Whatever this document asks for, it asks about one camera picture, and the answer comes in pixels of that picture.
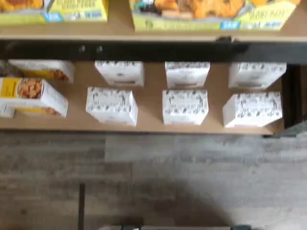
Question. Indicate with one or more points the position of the orange Bobo's oat bites box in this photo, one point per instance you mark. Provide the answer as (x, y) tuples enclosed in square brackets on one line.
[(192, 9)]

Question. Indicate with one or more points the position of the wooden shelf board with cartons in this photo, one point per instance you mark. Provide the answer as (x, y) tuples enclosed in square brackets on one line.
[(148, 107)]

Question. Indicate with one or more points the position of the yellow label granola box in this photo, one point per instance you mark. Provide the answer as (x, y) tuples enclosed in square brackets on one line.
[(48, 69), (31, 88)]

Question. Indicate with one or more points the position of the white patterned carton box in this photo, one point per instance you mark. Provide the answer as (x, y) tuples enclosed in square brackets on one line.
[(187, 74), (120, 73), (184, 107), (253, 110), (257, 75), (111, 106)]

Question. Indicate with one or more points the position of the green Bobo's apple pie box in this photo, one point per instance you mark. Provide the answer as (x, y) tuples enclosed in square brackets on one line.
[(72, 12)]

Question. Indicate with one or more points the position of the thin black metal bar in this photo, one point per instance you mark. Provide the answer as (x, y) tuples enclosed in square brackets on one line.
[(82, 206)]

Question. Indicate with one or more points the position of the wooden shelf board with snacks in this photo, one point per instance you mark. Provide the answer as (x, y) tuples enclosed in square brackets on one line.
[(120, 28)]

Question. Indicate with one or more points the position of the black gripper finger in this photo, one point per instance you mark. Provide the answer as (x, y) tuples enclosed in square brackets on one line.
[(112, 228), (241, 227)]

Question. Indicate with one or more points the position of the black metal shelf frame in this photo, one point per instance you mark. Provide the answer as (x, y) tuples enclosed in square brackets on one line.
[(168, 51)]

